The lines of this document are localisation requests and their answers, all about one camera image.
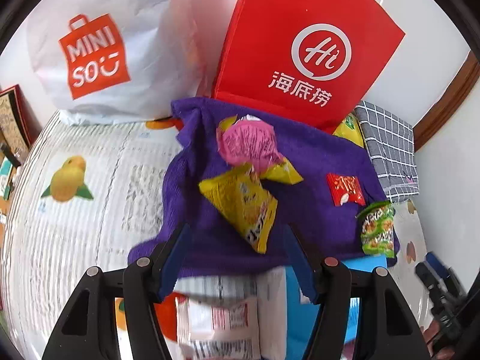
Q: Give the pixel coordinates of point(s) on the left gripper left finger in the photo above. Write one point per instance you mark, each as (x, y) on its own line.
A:
(86, 328)

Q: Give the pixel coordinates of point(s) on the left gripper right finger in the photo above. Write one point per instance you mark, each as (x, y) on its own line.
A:
(386, 327)

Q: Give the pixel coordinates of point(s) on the pink white snack packet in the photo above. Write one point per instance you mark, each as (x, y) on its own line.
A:
(206, 331)

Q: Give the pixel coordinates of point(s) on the blue tissue pack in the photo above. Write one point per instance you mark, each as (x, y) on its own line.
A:
(286, 317)

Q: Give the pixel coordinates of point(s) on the green snack packet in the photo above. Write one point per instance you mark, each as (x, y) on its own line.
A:
(377, 229)

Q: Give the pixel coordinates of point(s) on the purple towel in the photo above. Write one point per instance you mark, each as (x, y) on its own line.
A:
(216, 247)

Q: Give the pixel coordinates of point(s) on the red small snack packet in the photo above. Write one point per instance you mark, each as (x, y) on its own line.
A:
(345, 189)

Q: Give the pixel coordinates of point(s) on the grey checked folded cloth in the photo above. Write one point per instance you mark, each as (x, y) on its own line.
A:
(389, 142)

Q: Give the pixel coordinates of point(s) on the small yellow snack packet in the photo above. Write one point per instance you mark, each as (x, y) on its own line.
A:
(283, 172)

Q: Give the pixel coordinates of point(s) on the yellow green bag behind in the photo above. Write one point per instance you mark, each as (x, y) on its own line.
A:
(350, 129)

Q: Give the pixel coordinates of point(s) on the framed picture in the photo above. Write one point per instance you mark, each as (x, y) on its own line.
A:
(16, 131)

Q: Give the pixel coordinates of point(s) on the pink round snack packet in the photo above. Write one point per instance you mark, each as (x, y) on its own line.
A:
(248, 140)

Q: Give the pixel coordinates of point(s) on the white Miniso plastic bag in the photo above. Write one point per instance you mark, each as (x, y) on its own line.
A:
(108, 62)

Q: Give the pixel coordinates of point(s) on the red Haidilao paper bag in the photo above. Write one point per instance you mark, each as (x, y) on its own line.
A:
(307, 60)

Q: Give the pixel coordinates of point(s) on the brown door frame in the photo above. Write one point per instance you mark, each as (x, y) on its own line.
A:
(451, 100)

